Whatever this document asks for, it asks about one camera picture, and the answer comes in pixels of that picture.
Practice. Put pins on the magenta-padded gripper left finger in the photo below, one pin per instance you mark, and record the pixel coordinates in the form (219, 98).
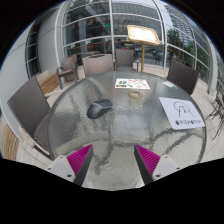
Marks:
(63, 165)

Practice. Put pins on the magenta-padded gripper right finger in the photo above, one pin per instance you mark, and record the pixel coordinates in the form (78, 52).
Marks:
(163, 165)

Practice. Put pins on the black computer mouse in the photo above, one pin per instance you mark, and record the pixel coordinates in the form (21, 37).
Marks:
(98, 109)

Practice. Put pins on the white printed mouse pad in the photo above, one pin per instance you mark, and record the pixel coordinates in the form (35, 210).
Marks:
(170, 106)

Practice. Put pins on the wooden slatted bench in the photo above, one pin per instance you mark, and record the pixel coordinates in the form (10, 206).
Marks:
(50, 83)
(10, 143)

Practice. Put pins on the dark wicker chair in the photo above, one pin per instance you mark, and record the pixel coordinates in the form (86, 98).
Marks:
(181, 76)
(28, 103)

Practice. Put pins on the green metal folding chair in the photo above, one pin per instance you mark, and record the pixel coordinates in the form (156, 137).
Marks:
(218, 100)

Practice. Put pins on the colourful laminated menu card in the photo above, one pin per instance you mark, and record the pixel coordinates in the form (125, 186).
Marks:
(132, 83)

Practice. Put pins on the brown wicker armchair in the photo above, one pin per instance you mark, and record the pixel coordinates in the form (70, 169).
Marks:
(69, 63)

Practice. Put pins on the grey wicker armchair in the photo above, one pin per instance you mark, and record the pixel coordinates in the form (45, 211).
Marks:
(125, 57)

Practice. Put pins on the gold menu display stand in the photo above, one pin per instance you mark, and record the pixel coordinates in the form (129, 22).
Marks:
(143, 34)

